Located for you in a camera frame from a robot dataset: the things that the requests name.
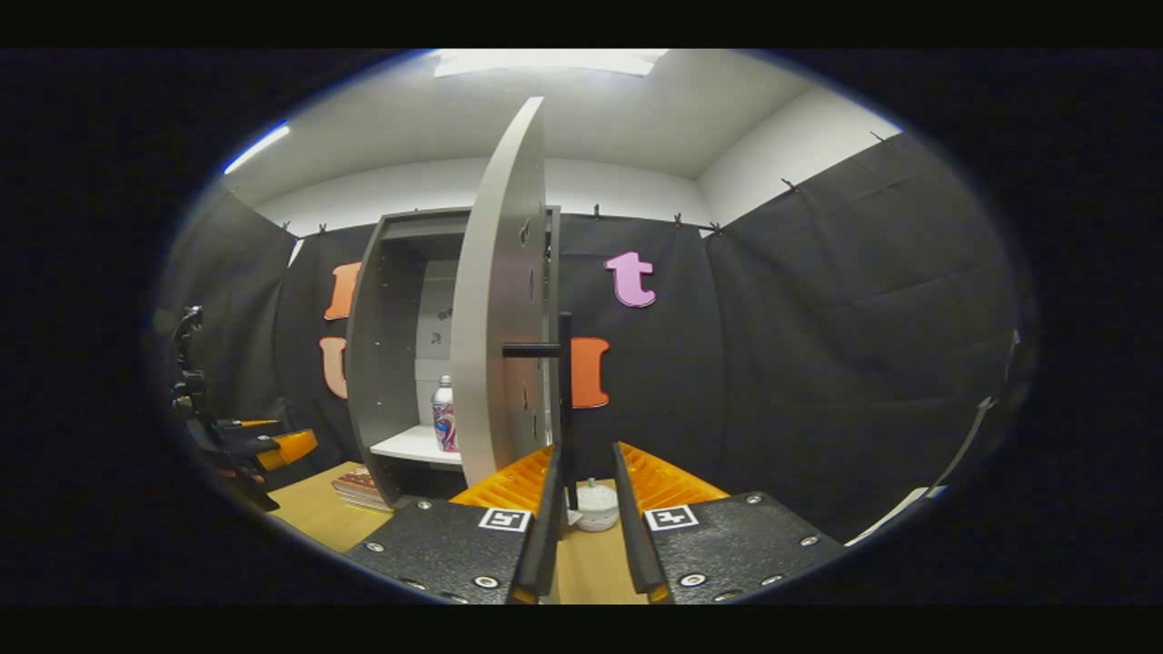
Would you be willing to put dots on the long ceiling strip light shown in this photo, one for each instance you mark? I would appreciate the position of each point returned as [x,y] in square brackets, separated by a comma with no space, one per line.
[257,148]

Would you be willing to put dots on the ceiling panel light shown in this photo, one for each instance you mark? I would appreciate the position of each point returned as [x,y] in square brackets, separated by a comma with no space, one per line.
[545,62]

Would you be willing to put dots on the stack of thin books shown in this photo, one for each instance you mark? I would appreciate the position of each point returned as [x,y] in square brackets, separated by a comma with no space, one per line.
[359,490]

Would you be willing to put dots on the small white round container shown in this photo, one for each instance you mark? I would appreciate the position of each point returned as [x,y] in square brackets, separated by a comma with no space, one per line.
[600,513]

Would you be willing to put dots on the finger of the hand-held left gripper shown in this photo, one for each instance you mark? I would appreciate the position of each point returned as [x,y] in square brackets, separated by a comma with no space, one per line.
[286,448]
[250,428]

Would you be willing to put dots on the black backdrop cloth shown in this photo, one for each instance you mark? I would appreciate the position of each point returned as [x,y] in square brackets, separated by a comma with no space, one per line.
[818,363]

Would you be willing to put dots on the white cabinet door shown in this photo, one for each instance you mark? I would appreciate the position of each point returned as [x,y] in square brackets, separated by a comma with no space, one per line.
[495,318]

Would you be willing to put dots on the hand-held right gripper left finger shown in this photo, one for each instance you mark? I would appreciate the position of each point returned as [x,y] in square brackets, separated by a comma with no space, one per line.
[545,545]

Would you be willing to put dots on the white cabinet shelf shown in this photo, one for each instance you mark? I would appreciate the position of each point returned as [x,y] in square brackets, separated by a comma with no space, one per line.
[413,443]

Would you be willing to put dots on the silver drink bottle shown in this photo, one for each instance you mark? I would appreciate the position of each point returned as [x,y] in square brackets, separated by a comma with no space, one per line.
[444,427]

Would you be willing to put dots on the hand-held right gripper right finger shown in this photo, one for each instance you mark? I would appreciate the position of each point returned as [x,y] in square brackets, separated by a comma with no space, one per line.
[636,554]

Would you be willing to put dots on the grey cabinet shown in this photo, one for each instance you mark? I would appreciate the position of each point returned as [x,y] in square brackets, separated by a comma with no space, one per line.
[382,363]

